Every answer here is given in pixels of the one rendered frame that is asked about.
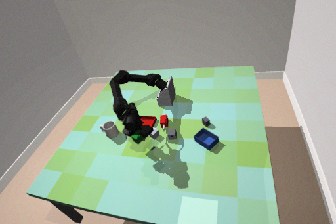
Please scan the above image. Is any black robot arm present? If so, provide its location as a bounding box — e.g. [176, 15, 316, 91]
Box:
[110, 70, 168, 137]

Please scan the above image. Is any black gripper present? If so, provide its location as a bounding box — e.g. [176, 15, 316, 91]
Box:
[135, 116, 154, 138]

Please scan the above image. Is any grey mug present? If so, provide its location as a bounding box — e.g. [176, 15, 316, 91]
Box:
[100, 121, 119, 138]

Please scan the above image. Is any red tray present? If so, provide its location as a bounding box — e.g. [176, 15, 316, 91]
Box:
[141, 116, 157, 127]

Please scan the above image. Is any green gauge with short grey pin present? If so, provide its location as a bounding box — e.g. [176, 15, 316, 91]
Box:
[131, 130, 145, 144]

